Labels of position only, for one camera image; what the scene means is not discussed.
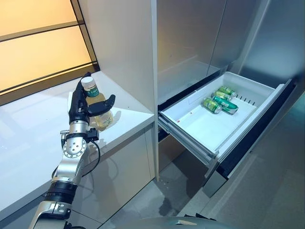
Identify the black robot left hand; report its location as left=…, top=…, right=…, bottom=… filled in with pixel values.
left=68, top=71, right=117, bottom=125

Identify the yellow tea bottle white cap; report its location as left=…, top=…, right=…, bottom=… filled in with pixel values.
left=81, top=76, right=115, bottom=131

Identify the white fridge drawer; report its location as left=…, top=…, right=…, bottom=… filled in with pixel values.
left=158, top=71, right=298, bottom=199

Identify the stainless steel fridge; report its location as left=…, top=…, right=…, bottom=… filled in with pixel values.
left=156, top=0, right=298, bottom=199

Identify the tall white cabinet panel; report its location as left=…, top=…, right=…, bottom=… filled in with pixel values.
left=78, top=0, right=161, bottom=182

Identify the green drink can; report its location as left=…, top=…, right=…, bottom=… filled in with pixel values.
left=218, top=85, right=238, bottom=98
left=212, top=90, right=234, bottom=102
left=212, top=95, right=239, bottom=115
left=202, top=97, right=223, bottom=115

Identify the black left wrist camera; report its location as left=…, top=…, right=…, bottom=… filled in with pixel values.
left=86, top=127, right=100, bottom=142

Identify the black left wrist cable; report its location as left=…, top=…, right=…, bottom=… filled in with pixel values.
left=81, top=140, right=119, bottom=178

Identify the amber window with dark frame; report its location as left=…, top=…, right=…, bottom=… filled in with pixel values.
left=0, top=0, right=100, bottom=106

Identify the grey fridge enclosure panel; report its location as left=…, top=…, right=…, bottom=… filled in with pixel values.
left=238, top=0, right=305, bottom=101

